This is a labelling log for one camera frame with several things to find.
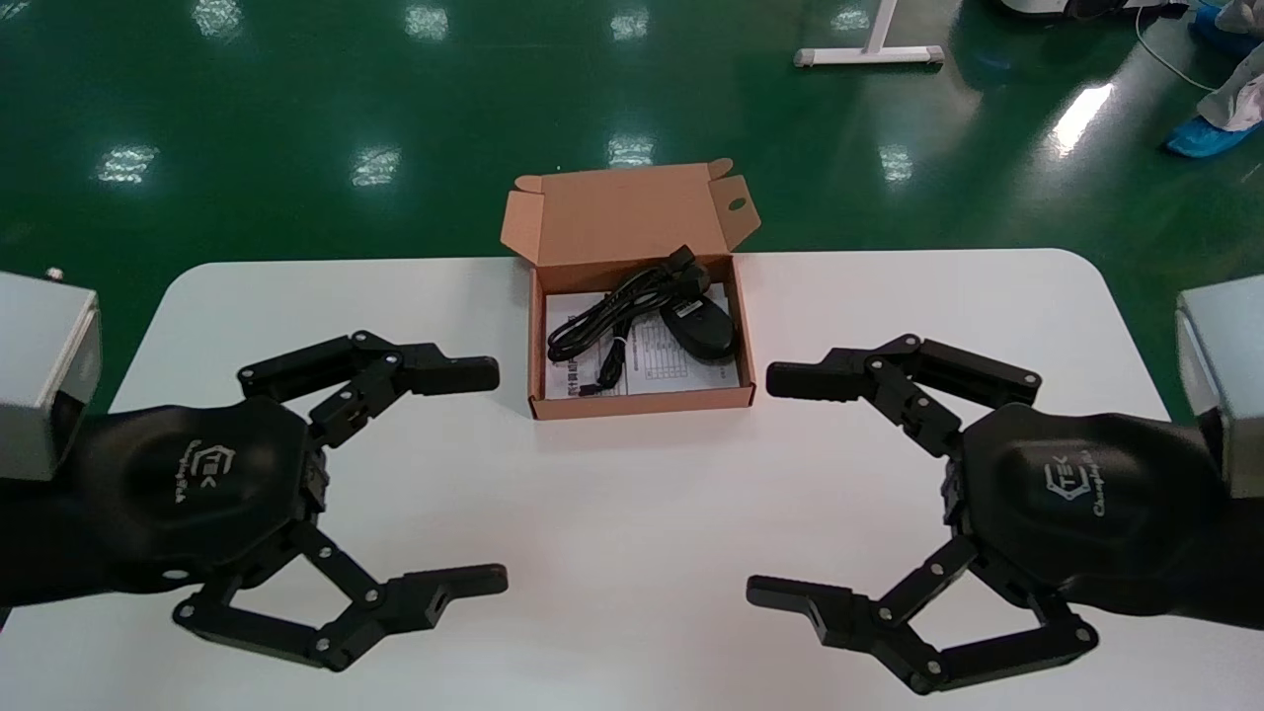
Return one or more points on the white table leg base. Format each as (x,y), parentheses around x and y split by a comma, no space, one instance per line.
(869,56)

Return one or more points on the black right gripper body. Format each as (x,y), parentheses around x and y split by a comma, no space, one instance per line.
(1086,504)

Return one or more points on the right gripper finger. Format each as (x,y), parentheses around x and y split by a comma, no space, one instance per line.
(829,378)
(849,617)

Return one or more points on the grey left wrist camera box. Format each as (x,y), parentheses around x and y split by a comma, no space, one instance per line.
(44,380)

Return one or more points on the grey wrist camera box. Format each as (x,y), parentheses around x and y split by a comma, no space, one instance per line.
(44,380)
(1229,385)

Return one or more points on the brown cardboard storage box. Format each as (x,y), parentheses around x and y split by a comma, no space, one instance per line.
(622,207)

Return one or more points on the white and black machine base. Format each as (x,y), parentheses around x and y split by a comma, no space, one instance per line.
(1086,7)

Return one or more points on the blue shoe cover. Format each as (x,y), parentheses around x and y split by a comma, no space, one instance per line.
(1224,30)
(1200,138)

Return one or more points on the grey trouser leg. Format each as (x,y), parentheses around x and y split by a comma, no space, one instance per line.
(1239,99)
(1242,12)

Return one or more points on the white printed paper manual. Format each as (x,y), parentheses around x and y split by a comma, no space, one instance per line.
(681,373)

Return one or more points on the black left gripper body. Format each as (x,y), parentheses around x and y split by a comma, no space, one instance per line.
(197,489)

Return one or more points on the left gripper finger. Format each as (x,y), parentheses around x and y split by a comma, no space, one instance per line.
(444,373)
(405,602)

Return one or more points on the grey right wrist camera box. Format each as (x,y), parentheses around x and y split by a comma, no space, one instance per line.
(1229,385)

